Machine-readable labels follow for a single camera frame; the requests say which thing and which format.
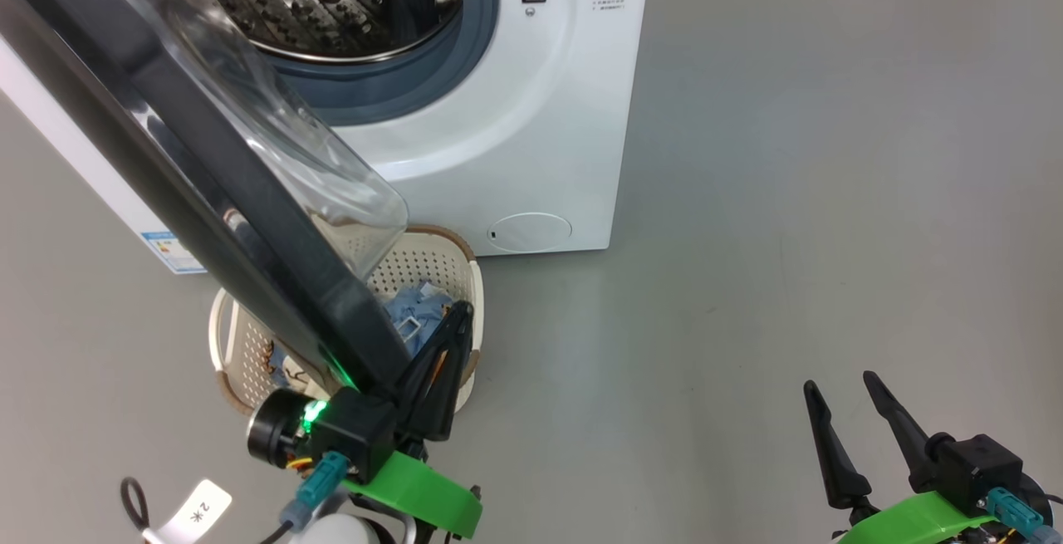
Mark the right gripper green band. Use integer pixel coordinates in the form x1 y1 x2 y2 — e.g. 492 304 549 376
803 370 1057 544

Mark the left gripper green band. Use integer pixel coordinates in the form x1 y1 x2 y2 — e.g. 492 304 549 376
247 303 484 541

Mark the blue cartoon print garment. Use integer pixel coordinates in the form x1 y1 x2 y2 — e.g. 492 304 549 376
378 281 456 360

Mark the black round glass washer door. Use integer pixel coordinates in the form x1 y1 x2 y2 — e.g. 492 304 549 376
0 0 412 399

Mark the white front-load washing machine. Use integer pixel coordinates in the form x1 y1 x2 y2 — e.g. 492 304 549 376
0 0 654 275

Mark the cream perforated laundry basket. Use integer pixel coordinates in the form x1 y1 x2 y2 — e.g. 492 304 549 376
208 224 484 416

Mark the round white filter cover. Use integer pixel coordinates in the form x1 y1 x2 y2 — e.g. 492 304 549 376
487 212 573 253

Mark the blue energy label sticker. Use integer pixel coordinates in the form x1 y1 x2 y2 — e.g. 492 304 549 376
140 231 207 275

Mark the right cable with teal connector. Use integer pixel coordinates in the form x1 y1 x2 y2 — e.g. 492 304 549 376
987 488 1063 541

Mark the white cable tag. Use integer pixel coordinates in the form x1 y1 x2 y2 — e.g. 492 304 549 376
141 478 233 544

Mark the thin black cable loop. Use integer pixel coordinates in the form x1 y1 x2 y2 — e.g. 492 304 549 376
120 478 154 532

